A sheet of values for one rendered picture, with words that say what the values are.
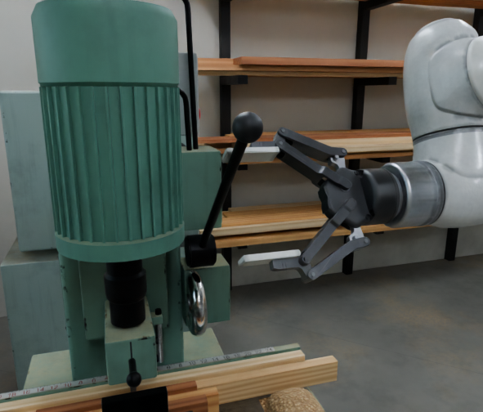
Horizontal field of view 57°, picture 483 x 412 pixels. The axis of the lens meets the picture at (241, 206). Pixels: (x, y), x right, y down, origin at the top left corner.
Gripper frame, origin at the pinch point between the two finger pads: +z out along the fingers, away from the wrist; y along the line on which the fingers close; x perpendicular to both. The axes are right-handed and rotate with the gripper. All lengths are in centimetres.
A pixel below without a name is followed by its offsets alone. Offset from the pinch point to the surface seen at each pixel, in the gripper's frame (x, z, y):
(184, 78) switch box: -23.5, 0.1, 35.4
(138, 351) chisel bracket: -18.4, 13.0, -14.3
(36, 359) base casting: -68, 35, -11
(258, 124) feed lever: 9.0, -0.8, 6.1
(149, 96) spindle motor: 3.0, 9.9, 13.5
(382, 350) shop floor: -185, -124, -28
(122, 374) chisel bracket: -20.3, 15.5, -17.1
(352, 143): -173, -132, 96
